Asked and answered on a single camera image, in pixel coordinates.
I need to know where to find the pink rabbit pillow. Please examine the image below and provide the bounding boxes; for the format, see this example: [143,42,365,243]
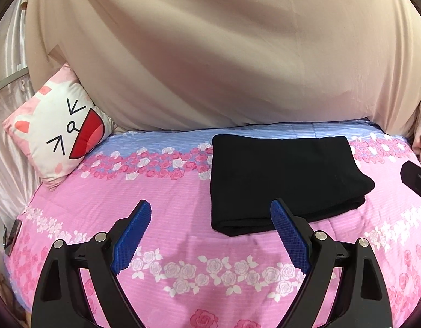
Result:
[2,62,117,192]

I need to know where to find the peach cloth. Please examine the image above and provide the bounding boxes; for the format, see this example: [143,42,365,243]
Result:
[0,269,14,303]

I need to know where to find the pink floral bedsheet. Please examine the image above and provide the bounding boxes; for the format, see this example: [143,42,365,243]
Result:
[4,118,421,328]

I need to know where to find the white satin curtain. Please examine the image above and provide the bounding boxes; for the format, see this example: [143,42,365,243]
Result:
[0,0,44,221]

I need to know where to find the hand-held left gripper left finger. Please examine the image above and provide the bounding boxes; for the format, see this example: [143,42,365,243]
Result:
[31,200,152,328]

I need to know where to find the black pants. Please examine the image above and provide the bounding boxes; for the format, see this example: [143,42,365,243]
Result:
[210,135,375,237]

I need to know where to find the dark smartphone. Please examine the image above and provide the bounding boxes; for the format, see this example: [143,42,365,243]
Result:
[3,220,22,257]

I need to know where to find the metal rail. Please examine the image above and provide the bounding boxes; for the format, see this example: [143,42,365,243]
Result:
[0,69,29,94]

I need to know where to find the beige curtain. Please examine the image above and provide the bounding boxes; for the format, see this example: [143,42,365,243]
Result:
[24,0,421,135]

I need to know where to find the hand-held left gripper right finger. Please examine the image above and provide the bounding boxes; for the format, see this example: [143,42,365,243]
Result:
[270,199,393,328]

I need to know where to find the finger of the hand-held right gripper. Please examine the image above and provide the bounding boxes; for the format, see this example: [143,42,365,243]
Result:
[401,160,421,210]

